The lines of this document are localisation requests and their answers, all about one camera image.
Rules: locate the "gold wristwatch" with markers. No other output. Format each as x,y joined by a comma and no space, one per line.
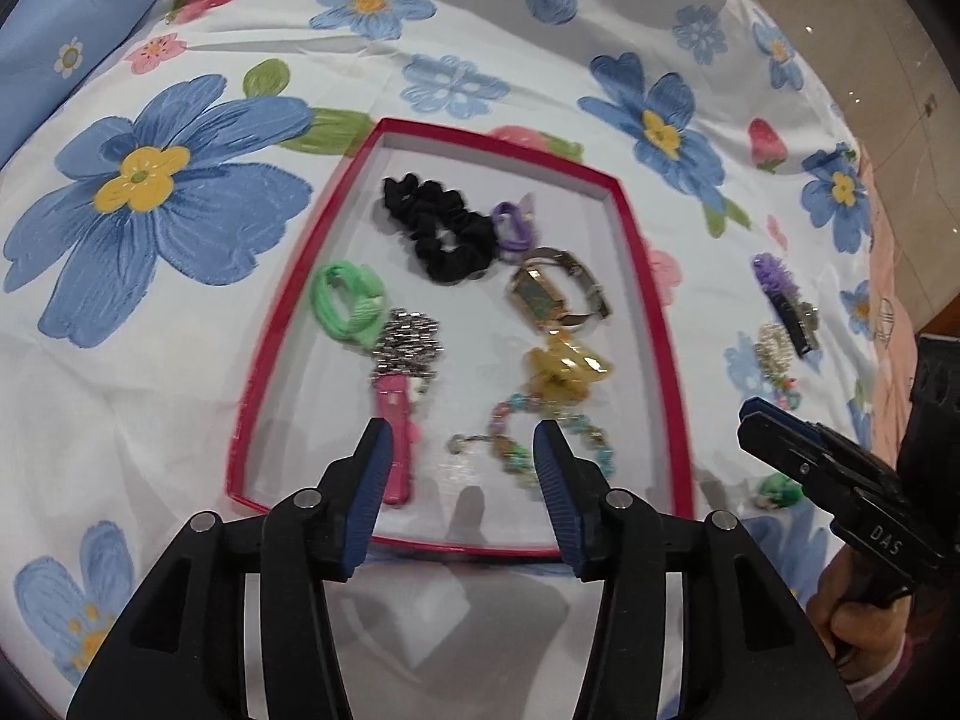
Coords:
536,296

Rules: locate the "person's right hand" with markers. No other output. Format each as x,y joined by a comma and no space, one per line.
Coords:
862,622

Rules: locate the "floral strawberry bedsheet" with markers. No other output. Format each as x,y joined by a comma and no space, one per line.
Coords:
225,390

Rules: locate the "purple flower claw clip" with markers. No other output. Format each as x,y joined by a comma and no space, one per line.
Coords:
776,277

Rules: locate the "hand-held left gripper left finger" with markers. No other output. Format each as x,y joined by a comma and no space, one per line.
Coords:
371,495

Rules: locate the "pink heart print blanket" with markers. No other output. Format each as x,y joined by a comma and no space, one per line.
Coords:
892,292

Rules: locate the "yellow claw clip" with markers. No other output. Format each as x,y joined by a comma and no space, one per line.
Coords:
562,379

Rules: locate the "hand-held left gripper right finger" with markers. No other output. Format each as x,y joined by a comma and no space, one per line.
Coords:
555,495

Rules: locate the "red rimmed tray box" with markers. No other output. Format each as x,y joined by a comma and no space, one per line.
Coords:
465,165

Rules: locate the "black scrunchie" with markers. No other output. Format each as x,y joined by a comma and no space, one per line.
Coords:
420,217

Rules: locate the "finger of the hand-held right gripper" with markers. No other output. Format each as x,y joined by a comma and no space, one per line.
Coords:
780,420
787,465

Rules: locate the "pink hair clip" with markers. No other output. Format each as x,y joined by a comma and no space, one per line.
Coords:
397,427

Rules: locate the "small green ornament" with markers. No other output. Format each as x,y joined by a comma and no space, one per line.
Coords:
780,491

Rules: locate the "light blue pillow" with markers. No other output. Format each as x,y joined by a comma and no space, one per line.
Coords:
60,30

